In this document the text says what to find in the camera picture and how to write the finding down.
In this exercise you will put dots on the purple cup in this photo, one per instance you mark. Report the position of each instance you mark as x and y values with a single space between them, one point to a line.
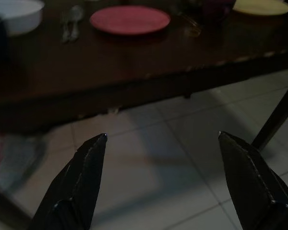
216 9

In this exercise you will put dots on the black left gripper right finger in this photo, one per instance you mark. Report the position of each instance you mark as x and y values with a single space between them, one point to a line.
252 187

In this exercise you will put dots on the yellow plate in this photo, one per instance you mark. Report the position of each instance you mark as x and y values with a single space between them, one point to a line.
261 7

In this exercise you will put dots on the gold cutlery piece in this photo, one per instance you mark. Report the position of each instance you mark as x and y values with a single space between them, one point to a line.
193 26

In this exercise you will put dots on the white red plastic bag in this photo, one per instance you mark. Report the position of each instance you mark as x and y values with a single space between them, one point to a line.
12 160

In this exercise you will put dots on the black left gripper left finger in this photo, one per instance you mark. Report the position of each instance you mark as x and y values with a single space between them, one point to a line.
84 182

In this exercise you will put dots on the silver fork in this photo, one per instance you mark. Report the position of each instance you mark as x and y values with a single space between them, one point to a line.
66 30

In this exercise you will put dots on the silver spoon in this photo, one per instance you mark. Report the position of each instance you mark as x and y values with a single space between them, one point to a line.
76 13

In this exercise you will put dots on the red plate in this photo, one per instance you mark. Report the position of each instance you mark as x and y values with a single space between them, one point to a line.
129 20

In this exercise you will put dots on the white bowl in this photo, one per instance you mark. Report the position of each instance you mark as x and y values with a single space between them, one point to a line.
21 21

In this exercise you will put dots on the dark wooden table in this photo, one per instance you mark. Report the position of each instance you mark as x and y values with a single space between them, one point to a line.
110 62

